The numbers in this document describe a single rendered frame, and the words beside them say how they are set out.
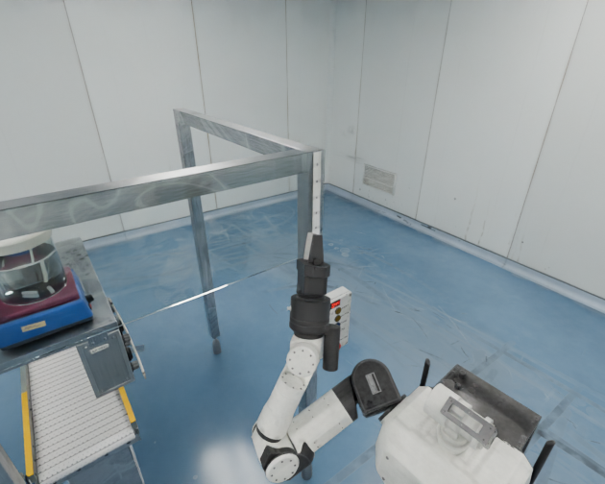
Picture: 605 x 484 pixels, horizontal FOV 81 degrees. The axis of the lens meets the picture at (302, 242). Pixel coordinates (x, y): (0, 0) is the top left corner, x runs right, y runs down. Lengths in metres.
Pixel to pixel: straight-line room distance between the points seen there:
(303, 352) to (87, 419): 0.91
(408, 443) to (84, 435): 1.01
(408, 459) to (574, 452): 1.97
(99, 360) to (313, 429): 0.60
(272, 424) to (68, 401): 0.88
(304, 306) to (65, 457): 0.93
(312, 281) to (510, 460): 0.51
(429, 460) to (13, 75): 4.21
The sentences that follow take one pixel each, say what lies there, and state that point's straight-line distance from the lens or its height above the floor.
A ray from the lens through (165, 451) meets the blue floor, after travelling 2.44.
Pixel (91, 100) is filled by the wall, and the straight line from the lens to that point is 4.38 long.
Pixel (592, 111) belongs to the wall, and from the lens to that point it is 3.75.
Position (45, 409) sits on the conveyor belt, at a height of 0.91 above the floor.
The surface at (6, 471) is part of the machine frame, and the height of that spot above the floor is 1.09.
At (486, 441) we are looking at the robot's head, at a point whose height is 1.39.
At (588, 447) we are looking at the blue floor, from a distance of 2.84.
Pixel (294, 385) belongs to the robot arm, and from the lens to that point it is 0.84.
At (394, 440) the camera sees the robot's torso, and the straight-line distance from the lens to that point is 0.87.
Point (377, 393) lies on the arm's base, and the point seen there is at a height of 1.27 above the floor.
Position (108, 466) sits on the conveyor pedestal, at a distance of 1.67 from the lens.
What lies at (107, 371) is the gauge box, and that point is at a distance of 1.18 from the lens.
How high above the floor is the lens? 1.97
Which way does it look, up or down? 28 degrees down
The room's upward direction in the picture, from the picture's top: straight up
